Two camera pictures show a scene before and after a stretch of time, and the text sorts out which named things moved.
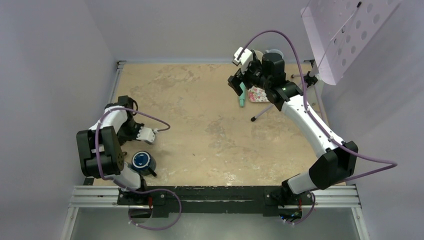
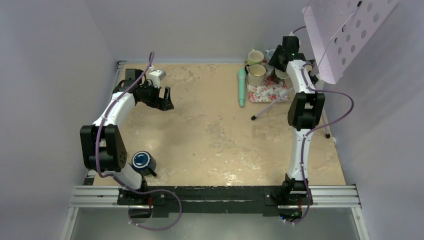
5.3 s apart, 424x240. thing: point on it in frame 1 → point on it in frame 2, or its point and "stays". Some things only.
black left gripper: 121,133 → 163,104
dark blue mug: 144,163 stays
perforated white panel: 338,31 stays
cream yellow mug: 259,55 stays
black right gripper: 254,64 → 273,60
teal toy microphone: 242,96 stays
